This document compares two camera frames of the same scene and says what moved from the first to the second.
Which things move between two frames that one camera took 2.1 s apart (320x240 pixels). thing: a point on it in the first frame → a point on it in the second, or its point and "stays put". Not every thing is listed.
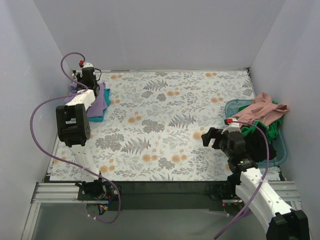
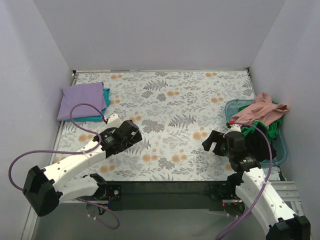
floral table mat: (153, 130) stays put
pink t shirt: (263, 110) stays put
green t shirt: (271, 130) stays put
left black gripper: (81, 78) → (130, 130)
